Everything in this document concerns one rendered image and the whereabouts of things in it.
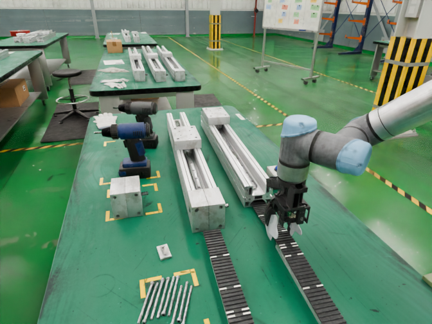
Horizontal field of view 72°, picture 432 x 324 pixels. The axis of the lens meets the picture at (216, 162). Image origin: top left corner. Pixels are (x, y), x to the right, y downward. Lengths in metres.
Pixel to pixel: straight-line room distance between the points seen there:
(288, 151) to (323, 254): 0.34
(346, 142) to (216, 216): 0.43
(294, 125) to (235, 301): 0.41
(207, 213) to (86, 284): 0.36
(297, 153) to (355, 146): 0.12
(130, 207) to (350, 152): 0.66
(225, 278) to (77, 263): 0.40
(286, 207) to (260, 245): 0.17
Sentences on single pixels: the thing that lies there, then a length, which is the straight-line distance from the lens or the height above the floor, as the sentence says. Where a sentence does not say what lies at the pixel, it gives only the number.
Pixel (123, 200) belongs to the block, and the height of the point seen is 0.85.
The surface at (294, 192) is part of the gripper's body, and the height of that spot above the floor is 1.00.
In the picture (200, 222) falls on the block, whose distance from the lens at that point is 0.91.
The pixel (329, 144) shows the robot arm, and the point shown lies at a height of 1.13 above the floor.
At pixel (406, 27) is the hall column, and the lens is 4.23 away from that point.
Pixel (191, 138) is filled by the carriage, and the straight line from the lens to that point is 1.23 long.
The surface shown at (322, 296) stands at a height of 0.81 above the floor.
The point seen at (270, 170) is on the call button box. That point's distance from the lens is 1.14.
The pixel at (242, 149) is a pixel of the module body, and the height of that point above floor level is 0.86.
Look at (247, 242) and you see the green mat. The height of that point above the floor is 0.78.
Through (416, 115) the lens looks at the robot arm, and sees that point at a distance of 0.74.
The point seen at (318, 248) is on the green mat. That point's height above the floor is 0.78.
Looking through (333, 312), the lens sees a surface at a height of 0.81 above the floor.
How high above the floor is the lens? 1.39
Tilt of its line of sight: 28 degrees down
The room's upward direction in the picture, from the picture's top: 1 degrees clockwise
